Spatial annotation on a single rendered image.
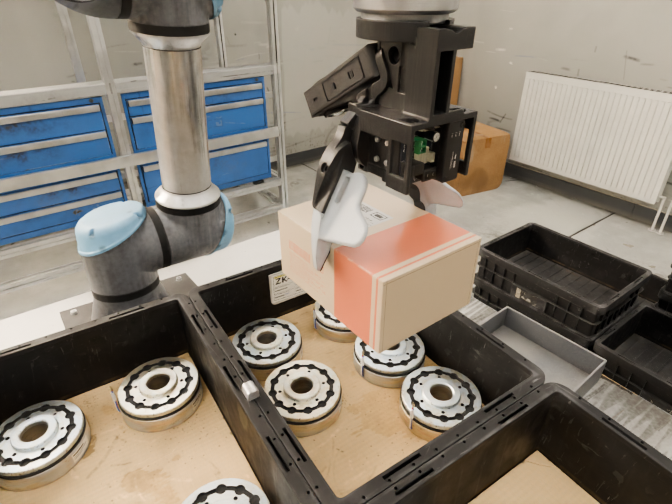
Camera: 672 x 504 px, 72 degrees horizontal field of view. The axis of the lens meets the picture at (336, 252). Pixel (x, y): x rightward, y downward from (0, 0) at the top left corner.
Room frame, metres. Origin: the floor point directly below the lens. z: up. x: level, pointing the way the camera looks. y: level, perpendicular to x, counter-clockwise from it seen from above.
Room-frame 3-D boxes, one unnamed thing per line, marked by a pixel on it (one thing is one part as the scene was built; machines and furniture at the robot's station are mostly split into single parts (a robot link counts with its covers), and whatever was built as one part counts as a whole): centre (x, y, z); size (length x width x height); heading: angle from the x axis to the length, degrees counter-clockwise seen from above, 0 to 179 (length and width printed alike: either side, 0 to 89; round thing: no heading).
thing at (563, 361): (0.58, -0.31, 0.73); 0.27 x 0.20 x 0.05; 129
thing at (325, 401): (0.42, 0.04, 0.86); 0.10 x 0.10 x 0.01
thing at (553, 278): (1.18, -0.68, 0.37); 0.40 x 0.30 x 0.45; 37
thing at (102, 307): (0.70, 0.39, 0.80); 0.15 x 0.15 x 0.10
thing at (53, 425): (0.35, 0.35, 0.86); 0.05 x 0.05 x 0.01
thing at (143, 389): (0.43, 0.23, 0.86); 0.05 x 0.05 x 0.01
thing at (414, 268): (0.39, -0.04, 1.08); 0.16 x 0.12 x 0.07; 37
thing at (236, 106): (2.32, 0.66, 0.60); 0.72 x 0.03 x 0.56; 127
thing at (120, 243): (0.71, 0.38, 0.91); 0.13 x 0.12 x 0.14; 128
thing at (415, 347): (0.50, -0.08, 0.86); 0.10 x 0.10 x 0.01
